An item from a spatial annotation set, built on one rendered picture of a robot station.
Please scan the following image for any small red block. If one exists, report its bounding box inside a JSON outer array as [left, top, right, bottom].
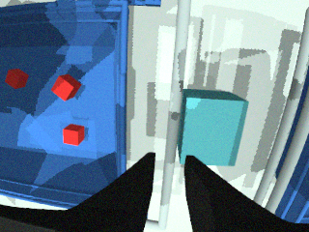
[[5, 69, 28, 89], [63, 124, 85, 146], [50, 73, 81, 101]]

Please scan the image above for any small teal block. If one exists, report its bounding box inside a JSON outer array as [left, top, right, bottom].
[[178, 89, 248, 166]]

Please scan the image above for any blue plastic tray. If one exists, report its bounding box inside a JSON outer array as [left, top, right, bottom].
[[0, 0, 161, 209]]

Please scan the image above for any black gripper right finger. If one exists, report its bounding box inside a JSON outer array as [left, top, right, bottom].
[[183, 156, 309, 232]]

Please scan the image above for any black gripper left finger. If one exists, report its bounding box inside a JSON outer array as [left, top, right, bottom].
[[0, 152, 155, 232]]

